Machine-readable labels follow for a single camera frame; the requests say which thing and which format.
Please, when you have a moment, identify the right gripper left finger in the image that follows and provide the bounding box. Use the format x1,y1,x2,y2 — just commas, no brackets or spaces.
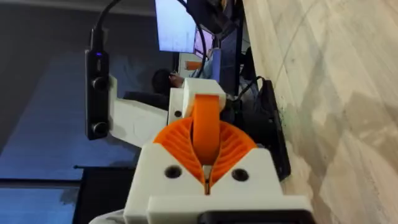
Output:
123,116,208,224

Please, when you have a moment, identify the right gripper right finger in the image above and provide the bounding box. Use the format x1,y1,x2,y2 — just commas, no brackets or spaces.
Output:
206,120,284,197

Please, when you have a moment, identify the person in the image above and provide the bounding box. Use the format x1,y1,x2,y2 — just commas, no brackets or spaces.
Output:
150,46,222,97

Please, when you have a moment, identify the bright monitor screen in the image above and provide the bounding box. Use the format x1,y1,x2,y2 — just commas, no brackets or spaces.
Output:
154,0,197,54

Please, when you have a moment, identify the black rail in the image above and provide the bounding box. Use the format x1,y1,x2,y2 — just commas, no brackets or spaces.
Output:
250,78,292,182

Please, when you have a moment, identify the thin black cable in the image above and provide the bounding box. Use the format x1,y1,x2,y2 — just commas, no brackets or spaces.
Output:
176,0,208,78

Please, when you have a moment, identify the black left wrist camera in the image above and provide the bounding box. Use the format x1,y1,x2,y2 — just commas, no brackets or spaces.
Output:
85,26,111,141

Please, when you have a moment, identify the black camera cable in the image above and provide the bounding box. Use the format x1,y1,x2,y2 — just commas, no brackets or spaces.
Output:
92,0,123,50

